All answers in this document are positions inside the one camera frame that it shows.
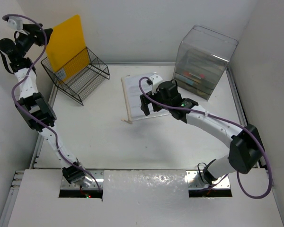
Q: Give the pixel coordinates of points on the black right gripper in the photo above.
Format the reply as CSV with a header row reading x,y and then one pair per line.
x,y
145,102

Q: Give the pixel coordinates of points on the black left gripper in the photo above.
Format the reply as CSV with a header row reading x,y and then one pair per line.
x,y
33,33

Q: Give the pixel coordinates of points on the yellow clip file folder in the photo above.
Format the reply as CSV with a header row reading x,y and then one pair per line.
x,y
66,51

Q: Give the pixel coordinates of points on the blue translucent highlighter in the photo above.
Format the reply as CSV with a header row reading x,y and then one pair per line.
x,y
189,82

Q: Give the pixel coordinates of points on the orange black highlighter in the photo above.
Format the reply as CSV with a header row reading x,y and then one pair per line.
x,y
187,73

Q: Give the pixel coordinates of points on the pink black highlighter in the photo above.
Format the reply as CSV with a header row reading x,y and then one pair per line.
x,y
202,76

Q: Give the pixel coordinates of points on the clear plastic drawer cabinet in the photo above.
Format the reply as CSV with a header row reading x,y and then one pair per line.
x,y
203,50

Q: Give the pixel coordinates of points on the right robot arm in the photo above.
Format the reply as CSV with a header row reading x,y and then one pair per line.
x,y
243,142

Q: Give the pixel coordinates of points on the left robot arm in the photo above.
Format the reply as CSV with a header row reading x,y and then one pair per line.
x,y
31,104

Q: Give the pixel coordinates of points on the white front cover panel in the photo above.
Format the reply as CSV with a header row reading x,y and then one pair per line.
x,y
136,199

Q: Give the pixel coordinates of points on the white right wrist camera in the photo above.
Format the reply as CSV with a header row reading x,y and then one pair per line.
x,y
155,81

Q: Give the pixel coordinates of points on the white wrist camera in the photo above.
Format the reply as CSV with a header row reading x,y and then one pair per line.
x,y
155,81
15,23

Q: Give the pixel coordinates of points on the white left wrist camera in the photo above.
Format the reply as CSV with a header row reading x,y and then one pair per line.
x,y
15,23

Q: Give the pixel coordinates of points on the black wire mesh rack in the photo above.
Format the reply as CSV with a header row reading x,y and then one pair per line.
x,y
80,76

